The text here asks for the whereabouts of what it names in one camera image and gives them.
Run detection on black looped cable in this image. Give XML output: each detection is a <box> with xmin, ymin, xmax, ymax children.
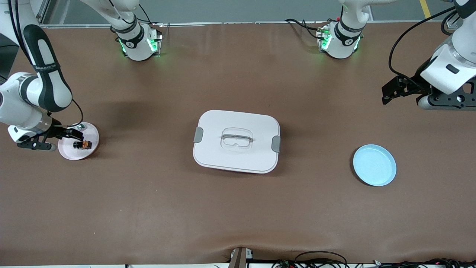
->
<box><xmin>295</xmin><ymin>251</ymin><xmax>349</xmax><ymax>268</ymax></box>

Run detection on pink round plate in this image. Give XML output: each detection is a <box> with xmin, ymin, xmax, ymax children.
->
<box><xmin>58</xmin><ymin>122</ymin><xmax>100</xmax><ymax>161</ymax></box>

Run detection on black arm base cable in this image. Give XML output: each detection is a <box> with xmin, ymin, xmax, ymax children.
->
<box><xmin>286</xmin><ymin>19</ymin><xmax>322</xmax><ymax>39</ymax></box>
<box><xmin>138</xmin><ymin>3</ymin><xmax>164</xmax><ymax>26</ymax></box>

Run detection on brown table mat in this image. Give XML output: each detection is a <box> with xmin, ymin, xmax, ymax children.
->
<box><xmin>0</xmin><ymin>22</ymin><xmax>476</xmax><ymax>265</ymax></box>

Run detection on metal table edge rail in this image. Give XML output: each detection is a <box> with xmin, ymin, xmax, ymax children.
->
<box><xmin>37</xmin><ymin>21</ymin><xmax>447</xmax><ymax>29</ymax></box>

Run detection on aluminium frame corner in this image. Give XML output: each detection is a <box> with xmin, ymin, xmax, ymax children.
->
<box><xmin>36</xmin><ymin>0</ymin><xmax>51</xmax><ymax>26</ymax></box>

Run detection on brown upright post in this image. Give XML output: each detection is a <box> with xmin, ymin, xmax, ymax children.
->
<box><xmin>228</xmin><ymin>247</ymin><xmax>247</xmax><ymax>268</ymax></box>

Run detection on light blue round plate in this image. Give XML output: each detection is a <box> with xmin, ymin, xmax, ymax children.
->
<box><xmin>353</xmin><ymin>144</ymin><xmax>397</xmax><ymax>186</ymax></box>

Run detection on black cable bundle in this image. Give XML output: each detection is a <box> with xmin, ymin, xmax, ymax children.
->
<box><xmin>372</xmin><ymin>258</ymin><xmax>476</xmax><ymax>268</ymax></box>

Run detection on black right arm base cable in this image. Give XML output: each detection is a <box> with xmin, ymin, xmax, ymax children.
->
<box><xmin>138</xmin><ymin>3</ymin><xmax>164</xmax><ymax>26</ymax></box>

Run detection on black left arm base cable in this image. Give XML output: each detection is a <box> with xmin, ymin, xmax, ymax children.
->
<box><xmin>286</xmin><ymin>19</ymin><xmax>322</xmax><ymax>39</ymax></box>

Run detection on white lidded box grey clips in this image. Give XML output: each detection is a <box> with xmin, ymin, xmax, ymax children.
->
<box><xmin>193</xmin><ymin>110</ymin><xmax>281</xmax><ymax>174</ymax></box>

